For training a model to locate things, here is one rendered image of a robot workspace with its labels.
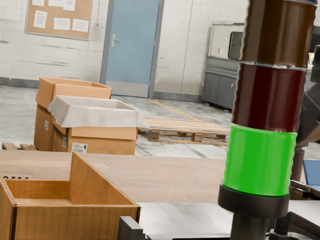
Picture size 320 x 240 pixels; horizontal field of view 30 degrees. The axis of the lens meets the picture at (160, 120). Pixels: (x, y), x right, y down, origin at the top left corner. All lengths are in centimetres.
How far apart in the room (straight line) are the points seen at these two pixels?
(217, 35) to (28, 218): 1142
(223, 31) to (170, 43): 110
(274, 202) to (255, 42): 9
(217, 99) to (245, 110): 1118
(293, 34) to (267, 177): 8
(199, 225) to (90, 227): 19
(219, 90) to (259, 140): 1114
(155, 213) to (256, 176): 42
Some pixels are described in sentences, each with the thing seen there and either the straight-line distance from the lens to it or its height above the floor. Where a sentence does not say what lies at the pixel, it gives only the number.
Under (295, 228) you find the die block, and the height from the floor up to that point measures 97.
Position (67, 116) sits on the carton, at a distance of 397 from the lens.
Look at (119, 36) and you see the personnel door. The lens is 1165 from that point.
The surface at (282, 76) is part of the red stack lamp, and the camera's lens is 32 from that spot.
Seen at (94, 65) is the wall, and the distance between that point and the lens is 1159.
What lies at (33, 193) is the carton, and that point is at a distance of 80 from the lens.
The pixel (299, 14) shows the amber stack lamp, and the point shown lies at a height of 115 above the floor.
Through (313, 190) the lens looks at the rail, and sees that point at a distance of 67.
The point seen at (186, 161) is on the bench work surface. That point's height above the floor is 90.
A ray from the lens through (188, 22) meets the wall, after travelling 1211.
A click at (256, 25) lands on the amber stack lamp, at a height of 114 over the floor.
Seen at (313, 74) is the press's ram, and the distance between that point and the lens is 60.
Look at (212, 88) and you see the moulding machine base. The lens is 1179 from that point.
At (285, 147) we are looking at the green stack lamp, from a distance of 33.
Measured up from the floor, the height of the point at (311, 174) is 100.
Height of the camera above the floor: 113
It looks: 7 degrees down
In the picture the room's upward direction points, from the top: 7 degrees clockwise
